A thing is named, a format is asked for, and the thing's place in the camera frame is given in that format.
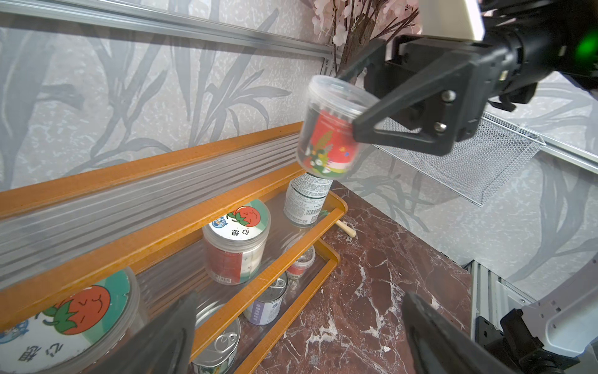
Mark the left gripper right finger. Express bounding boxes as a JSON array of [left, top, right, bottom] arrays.
[[401, 292, 512, 374]]

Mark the purple label tin can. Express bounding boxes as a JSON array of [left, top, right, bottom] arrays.
[[244, 273, 288, 326]]

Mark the pink cherry blossom tree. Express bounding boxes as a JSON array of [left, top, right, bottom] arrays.
[[304, 0, 421, 73]]

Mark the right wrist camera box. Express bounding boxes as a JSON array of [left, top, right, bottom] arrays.
[[418, 0, 485, 41]]

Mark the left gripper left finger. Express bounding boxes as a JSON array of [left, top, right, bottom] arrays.
[[91, 292, 199, 373]]

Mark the aluminium wall frame bar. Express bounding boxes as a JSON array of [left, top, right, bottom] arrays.
[[1, 1, 333, 59]]

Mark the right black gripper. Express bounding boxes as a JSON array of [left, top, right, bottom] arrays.
[[337, 36, 514, 156]]

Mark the green wooden-handled garden trowel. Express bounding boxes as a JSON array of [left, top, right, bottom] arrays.
[[319, 210, 357, 238]]

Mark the orange wooden three-tier shelf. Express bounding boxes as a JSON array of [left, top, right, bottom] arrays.
[[1, 124, 347, 373]]

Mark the white wire mesh basket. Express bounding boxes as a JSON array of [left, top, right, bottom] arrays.
[[379, 112, 545, 207]]

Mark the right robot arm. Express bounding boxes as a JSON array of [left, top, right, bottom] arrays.
[[339, 1, 597, 156]]

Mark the tomato lid jar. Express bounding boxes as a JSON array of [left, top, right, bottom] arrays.
[[1, 268, 148, 373], [202, 199, 271, 285]]

